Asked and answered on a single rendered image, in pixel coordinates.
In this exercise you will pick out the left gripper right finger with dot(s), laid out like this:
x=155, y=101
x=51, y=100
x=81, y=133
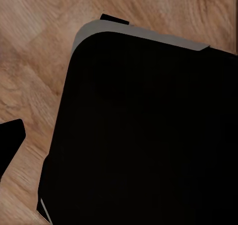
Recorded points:
x=230, y=135

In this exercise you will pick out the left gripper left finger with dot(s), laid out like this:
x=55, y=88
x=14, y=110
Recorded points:
x=12, y=134

